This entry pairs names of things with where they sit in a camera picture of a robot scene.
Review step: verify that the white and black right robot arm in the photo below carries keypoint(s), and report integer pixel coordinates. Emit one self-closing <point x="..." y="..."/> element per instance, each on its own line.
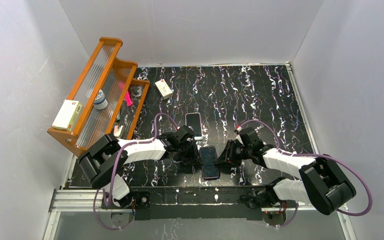
<point x="319" y="181"/>

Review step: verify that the orange wooden shelf rack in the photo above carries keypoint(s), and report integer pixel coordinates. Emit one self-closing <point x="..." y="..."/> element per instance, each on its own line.
<point x="108" y="93"/>

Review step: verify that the white and green box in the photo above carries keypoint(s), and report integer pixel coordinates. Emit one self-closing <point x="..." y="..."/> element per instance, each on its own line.
<point x="67" y="115"/>

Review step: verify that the dark smartphone with light rim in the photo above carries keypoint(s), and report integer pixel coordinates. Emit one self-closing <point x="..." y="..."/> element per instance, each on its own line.
<point x="194" y="122"/>

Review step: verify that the pink marker pen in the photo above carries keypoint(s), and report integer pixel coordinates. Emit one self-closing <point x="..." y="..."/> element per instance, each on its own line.
<point x="128" y="99"/>

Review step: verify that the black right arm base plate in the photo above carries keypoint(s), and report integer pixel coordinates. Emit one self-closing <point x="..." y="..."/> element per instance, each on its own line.
<point x="277" y="213"/>

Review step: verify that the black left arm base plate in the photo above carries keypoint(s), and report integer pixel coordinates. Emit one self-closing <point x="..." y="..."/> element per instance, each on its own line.
<point x="123" y="212"/>

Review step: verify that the small white carton box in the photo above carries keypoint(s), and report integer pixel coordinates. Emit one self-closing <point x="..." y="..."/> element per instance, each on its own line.
<point x="163" y="88"/>

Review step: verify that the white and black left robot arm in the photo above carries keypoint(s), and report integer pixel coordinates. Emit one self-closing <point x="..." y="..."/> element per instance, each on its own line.
<point x="103" y="161"/>

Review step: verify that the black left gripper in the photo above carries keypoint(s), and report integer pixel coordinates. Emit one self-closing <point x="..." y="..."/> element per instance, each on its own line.
<point x="192" y="155"/>

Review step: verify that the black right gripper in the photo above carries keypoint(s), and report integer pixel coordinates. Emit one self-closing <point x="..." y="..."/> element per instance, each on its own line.
<point x="229" y="156"/>

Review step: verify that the black phone case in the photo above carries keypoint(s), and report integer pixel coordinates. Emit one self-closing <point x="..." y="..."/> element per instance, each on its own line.
<point x="210" y="178"/>

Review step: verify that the white and blue tape roll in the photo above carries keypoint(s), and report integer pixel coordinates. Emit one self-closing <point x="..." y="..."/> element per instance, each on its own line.
<point x="100" y="102"/>

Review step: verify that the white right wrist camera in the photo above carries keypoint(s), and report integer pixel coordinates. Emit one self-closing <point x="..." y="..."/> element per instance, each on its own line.
<point x="239" y="138"/>

